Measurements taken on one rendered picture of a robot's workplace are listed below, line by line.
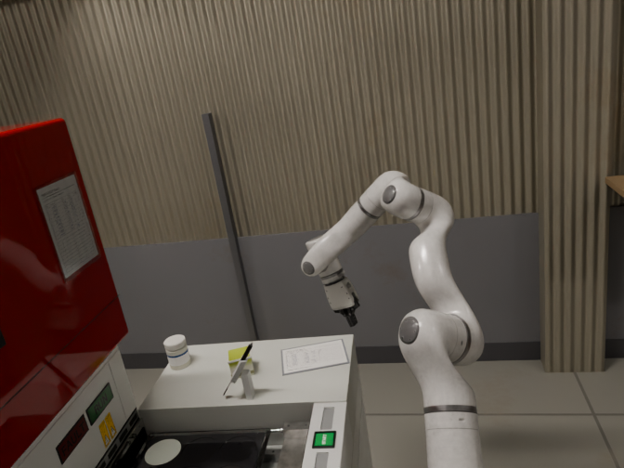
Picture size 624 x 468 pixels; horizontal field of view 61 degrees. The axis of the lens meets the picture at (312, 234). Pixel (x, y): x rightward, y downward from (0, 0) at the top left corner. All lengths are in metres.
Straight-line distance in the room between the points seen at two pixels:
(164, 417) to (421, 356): 0.81
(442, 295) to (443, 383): 0.24
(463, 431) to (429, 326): 0.23
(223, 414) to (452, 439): 0.68
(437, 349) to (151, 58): 2.40
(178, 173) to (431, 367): 2.27
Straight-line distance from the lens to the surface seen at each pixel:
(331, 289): 1.83
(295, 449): 1.54
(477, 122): 2.88
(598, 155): 2.87
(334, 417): 1.48
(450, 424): 1.27
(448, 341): 1.28
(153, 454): 1.64
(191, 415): 1.67
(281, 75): 2.92
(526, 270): 3.14
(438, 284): 1.37
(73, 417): 1.46
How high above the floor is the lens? 1.88
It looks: 19 degrees down
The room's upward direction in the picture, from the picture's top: 9 degrees counter-clockwise
